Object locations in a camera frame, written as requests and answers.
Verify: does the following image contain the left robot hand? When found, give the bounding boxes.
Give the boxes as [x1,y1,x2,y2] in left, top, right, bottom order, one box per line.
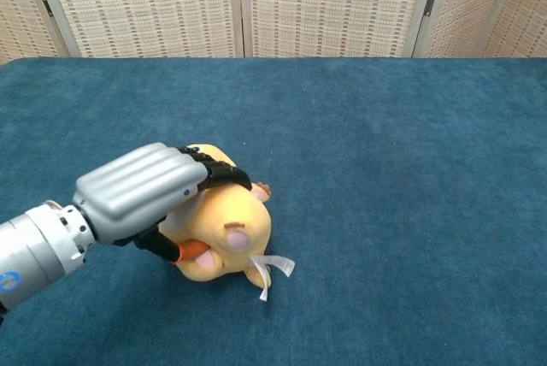
[71,142,253,265]

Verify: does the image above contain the yellow plush toy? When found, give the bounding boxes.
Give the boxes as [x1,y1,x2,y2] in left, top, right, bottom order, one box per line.
[160,143,297,303]

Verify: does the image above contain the woven folding screen panel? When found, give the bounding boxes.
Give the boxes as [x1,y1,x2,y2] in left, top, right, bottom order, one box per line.
[412,0,521,59]
[238,0,440,59]
[0,0,72,66]
[27,0,244,59]
[480,0,547,59]

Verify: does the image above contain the blue felt table cover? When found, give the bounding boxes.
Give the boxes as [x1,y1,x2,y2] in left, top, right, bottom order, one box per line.
[0,56,547,366]

